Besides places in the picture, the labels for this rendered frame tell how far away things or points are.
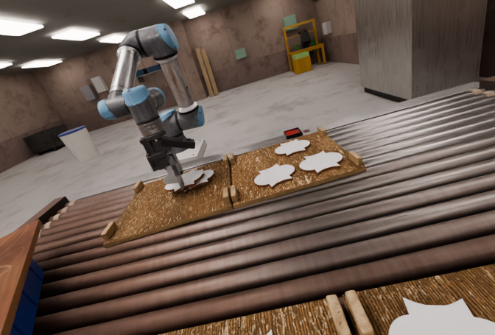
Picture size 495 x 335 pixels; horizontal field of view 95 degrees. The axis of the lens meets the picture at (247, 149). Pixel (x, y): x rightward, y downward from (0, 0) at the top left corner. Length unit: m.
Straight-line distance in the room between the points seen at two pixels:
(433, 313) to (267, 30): 10.36
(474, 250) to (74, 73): 12.65
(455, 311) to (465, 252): 0.14
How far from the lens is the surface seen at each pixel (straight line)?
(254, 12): 10.56
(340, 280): 0.50
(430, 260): 0.55
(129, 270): 0.73
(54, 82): 13.27
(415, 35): 3.70
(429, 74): 3.89
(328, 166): 0.75
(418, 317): 0.45
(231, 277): 0.55
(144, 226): 0.82
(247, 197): 0.71
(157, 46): 1.16
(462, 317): 0.46
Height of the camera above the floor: 1.33
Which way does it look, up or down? 23 degrees down
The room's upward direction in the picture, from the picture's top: 18 degrees counter-clockwise
